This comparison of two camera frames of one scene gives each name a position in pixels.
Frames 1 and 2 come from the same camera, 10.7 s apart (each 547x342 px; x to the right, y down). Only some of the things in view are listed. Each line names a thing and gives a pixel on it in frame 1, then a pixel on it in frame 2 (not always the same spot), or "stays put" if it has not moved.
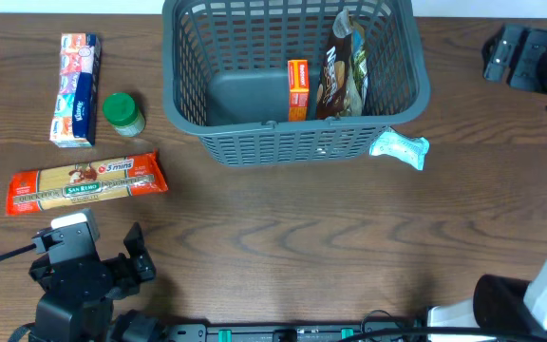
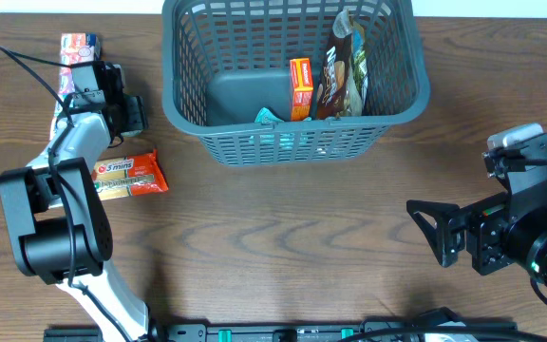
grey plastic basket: [225, 80] stays put
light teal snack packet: [410, 149] → [266, 117]
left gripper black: [127, 277] → [143, 114]
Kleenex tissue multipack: [72, 118] stays put
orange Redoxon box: [298, 90] stays put
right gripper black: [520, 54] → [457, 233]
